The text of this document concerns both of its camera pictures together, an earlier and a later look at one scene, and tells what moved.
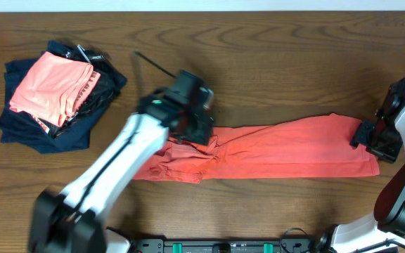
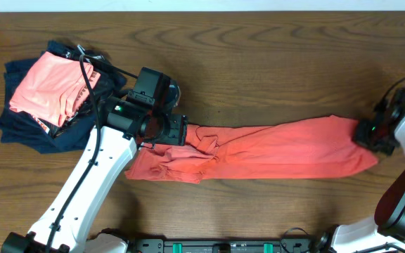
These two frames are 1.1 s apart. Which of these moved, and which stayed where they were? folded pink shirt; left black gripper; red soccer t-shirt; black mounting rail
Moved: left black gripper
Stayed: folded pink shirt; black mounting rail; red soccer t-shirt
